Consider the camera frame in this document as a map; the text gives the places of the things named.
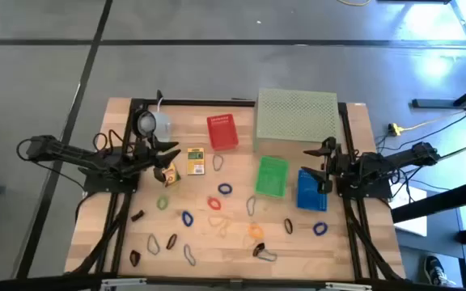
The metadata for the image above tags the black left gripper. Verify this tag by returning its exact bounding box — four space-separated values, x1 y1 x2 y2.
132 135 182 183

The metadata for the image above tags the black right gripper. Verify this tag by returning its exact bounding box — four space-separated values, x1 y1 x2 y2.
300 137 359 195

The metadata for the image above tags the yellow rubber band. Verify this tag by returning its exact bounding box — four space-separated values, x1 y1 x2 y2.
221 233 258 262
207 214 233 239

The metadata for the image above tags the orange coil keychain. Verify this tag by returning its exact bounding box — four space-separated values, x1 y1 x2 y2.
248 222 265 240

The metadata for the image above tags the white cylindrical tilting desk lamp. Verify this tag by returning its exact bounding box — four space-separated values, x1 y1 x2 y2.
130 108 173 142

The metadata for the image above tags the blue plastic basket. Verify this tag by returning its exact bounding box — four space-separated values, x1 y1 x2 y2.
296 167 329 213

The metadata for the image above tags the green plastic basket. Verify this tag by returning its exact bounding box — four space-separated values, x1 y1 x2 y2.
254 155 290 199

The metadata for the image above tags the green perforated metal riser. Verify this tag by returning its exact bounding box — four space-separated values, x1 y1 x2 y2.
252 88 343 153

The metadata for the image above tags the red plastic basket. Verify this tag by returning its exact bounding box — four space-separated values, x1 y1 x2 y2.
206 113 240 152

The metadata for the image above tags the white box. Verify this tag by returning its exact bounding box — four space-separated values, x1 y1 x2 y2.
390 188 428 238

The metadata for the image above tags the black floor bar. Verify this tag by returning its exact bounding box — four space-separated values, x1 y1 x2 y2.
411 98 466 109

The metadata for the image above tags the person's shoe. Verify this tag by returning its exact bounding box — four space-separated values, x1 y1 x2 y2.
423 255 459 288

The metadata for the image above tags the black crossbar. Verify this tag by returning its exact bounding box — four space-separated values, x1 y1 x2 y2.
0 272 466 291

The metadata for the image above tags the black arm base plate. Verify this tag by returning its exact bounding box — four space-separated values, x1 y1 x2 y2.
335 177 393 200
82 166 140 194

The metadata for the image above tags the cream power cable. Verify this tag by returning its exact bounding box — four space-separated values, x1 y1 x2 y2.
401 109 466 133

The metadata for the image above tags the black desk frame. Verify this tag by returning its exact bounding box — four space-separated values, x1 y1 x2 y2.
390 74 466 291

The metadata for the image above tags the silver metal bracket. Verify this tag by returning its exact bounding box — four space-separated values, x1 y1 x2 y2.
100 277 148 291
324 281 374 291

